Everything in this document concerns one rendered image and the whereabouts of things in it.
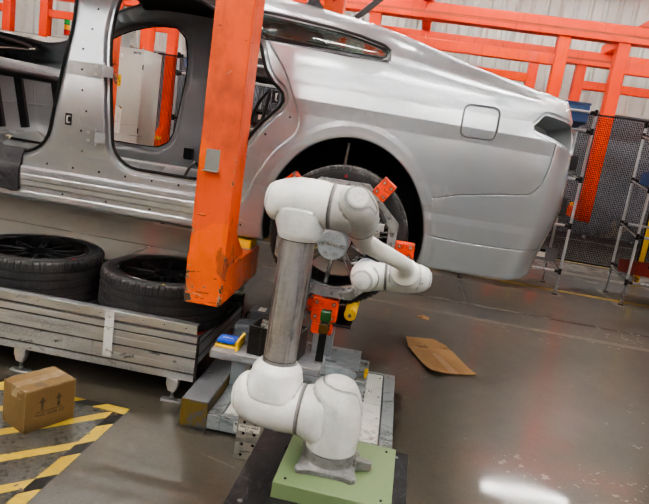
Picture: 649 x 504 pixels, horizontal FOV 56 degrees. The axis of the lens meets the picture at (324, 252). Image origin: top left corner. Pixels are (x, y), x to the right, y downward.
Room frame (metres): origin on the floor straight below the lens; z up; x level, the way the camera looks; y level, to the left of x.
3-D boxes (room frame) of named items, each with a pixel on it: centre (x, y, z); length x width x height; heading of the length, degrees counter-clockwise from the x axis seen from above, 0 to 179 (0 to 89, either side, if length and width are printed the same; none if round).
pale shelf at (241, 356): (2.26, 0.15, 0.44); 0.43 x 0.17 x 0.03; 84
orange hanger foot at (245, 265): (2.93, 0.45, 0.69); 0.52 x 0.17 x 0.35; 174
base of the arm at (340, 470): (1.69, -0.13, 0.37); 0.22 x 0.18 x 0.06; 84
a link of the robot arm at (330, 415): (1.70, -0.10, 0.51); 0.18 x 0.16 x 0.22; 80
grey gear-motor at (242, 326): (2.85, 0.26, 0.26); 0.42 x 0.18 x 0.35; 174
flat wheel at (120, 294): (3.07, 0.79, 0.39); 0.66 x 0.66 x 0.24
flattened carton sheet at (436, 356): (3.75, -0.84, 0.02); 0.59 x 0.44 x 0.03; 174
